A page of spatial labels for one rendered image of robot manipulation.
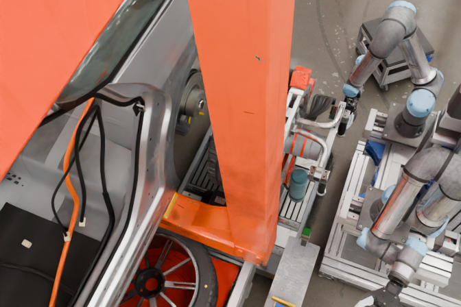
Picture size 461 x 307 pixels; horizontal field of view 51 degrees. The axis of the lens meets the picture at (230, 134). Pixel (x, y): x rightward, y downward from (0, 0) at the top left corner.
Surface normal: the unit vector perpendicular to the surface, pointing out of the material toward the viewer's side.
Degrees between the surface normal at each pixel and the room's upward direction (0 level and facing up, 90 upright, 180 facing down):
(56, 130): 6
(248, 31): 90
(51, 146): 7
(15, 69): 90
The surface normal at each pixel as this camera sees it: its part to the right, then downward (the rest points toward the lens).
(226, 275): -0.06, -0.48
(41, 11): 0.92, 0.30
